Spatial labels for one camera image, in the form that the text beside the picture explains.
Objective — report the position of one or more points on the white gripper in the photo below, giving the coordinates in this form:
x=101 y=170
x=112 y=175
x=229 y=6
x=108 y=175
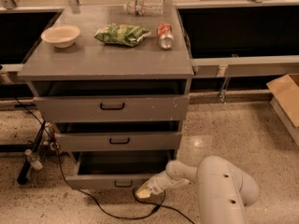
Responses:
x=160 y=181

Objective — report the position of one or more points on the grey bottom drawer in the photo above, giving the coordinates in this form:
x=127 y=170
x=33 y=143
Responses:
x=118 y=169

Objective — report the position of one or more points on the grey drawer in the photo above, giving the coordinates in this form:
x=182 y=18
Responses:
x=118 y=141
x=122 y=108
x=118 y=169

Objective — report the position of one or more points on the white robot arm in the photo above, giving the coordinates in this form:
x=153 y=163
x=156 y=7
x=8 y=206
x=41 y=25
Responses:
x=223 y=190

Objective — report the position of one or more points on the grey middle drawer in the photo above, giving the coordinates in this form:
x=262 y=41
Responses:
x=118 y=141

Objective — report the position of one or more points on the grey top drawer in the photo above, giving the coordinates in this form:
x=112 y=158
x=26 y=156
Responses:
x=122 y=108

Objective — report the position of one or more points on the grey drawer cabinet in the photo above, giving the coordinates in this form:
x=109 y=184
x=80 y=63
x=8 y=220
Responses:
x=92 y=68

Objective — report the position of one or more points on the small bottle on floor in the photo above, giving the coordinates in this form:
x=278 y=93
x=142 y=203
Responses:
x=34 y=159

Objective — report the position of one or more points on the black stand leg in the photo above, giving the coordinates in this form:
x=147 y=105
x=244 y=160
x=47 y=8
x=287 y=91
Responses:
x=22 y=178

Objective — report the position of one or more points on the red soda can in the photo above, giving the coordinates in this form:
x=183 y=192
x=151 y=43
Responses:
x=165 y=36

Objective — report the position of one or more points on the green chip bag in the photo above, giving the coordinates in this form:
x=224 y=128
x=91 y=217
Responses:
x=122 y=34

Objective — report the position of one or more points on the cardboard box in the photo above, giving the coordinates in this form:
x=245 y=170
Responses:
x=285 y=102

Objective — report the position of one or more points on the beige bowl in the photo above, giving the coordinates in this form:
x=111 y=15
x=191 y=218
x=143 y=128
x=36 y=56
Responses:
x=61 y=36

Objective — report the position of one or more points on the clear plastic water bottle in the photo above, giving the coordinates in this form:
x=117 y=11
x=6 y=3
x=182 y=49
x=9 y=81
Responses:
x=144 y=8

